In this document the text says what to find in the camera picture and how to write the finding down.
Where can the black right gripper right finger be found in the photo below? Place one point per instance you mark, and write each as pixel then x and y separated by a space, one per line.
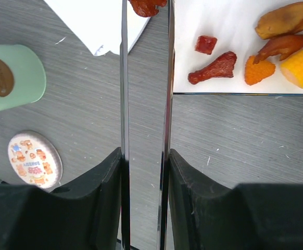
pixel 207 215

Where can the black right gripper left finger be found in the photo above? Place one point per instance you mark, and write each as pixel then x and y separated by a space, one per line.
pixel 81 214

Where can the red meat piece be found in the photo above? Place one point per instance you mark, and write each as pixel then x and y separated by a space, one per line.
pixel 147 8

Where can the round bakery tin lid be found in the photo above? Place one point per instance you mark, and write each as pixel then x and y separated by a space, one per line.
pixel 35 159

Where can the red drumstick food piece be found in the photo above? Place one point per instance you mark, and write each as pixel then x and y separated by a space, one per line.
pixel 221 67

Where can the orange crinkled food piece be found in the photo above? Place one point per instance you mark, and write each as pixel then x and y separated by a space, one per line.
pixel 255 73

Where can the green canister lid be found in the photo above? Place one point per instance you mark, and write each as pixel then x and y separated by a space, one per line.
pixel 22 76

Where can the small red food cube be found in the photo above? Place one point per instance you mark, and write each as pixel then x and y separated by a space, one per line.
pixel 205 44

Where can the yellow corn cob piece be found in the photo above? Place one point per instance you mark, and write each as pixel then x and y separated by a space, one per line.
pixel 292 69

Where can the brown glazed food piece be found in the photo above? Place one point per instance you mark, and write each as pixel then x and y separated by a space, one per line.
pixel 282 45

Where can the white folded cloth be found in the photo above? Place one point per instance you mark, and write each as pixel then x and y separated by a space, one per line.
pixel 96 23

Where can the brown potato wedge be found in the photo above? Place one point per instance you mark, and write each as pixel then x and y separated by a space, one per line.
pixel 284 20

